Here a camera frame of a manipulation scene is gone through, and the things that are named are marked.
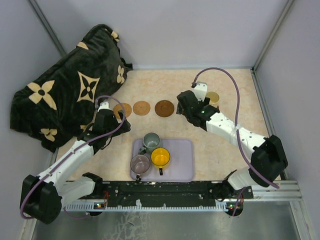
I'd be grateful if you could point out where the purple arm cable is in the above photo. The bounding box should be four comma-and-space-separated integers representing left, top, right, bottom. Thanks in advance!
19, 95, 126, 220
191, 66, 280, 217

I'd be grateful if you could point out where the light wooden coaster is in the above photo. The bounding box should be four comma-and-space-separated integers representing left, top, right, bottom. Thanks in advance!
132, 100, 151, 116
113, 102, 132, 119

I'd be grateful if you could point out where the black floral plush blanket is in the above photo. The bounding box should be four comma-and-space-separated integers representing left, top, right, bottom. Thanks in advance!
9, 24, 133, 152

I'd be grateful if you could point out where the lavender plastic tray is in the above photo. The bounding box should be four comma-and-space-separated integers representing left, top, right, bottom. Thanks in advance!
141, 138, 195, 183

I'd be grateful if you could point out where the grey mug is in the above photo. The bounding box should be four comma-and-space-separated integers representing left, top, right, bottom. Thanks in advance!
138, 132, 162, 155

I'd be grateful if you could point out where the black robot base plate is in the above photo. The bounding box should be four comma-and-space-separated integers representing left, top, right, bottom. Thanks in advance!
74, 179, 254, 208

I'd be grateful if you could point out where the dark brown coaster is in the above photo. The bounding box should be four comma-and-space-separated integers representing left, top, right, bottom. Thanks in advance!
154, 100, 175, 118

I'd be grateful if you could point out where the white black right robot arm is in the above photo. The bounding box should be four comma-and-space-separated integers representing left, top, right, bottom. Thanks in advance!
177, 90, 288, 198

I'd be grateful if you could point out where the purple mug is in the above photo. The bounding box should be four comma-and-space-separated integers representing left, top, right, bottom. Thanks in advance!
130, 154, 151, 182

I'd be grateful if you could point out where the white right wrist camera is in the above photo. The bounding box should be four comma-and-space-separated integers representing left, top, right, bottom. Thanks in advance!
192, 82, 208, 102

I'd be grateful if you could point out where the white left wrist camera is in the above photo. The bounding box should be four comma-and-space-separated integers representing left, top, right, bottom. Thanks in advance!
97, 99, 110, 112

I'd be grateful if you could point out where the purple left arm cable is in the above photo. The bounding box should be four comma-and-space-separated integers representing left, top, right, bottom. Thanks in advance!
19, 95, 126, 220

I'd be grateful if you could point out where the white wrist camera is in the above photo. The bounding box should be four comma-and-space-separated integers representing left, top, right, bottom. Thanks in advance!
192, 82, 208, 102
97, 99, 110, 112

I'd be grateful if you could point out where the yellow mug black handle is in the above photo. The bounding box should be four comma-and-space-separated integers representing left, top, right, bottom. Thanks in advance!
150, 147, 171, 176

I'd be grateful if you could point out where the cream mug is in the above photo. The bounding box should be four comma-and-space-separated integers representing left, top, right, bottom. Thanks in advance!
205, 91, 220, 108

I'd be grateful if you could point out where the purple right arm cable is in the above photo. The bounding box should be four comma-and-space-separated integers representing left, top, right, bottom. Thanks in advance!
191, 66, 280, 217

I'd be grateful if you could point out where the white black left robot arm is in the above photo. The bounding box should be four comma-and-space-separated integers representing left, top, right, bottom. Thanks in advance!
20, 109, 131, 224

